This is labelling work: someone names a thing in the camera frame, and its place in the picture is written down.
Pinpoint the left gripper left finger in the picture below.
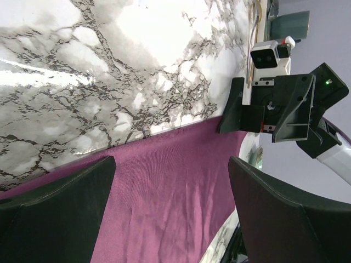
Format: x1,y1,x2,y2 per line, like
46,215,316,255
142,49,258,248
1,157,116,262

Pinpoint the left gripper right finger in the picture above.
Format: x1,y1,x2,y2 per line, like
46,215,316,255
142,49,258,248
228,157,350,263

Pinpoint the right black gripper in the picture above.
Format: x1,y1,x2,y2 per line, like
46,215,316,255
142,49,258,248
218,74,315,143

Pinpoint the purple cloth napkin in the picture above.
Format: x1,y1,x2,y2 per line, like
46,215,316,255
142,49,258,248
1,118,246,262

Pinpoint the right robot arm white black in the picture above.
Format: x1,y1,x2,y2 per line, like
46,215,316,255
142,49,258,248
218,62,350,183

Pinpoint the light green plate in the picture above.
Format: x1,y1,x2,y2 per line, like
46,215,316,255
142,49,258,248
247,146,263,170

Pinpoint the dark teal mug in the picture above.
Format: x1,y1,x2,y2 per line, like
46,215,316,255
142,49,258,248
265,1,310,41

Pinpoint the gold spoon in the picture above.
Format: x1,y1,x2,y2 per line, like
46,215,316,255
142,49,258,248
251,0,262,43

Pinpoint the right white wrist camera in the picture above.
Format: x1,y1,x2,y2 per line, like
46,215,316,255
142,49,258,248
250,36,296,70

